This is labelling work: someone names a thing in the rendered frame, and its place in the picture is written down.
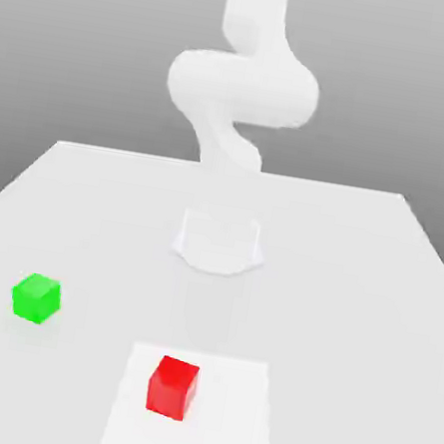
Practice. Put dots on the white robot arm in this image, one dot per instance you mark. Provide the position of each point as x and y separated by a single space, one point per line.
243 88

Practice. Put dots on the small red cube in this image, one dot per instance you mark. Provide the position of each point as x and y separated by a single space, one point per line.
171 387

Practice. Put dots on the small green cube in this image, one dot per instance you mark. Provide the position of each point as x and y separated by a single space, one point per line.
36 299

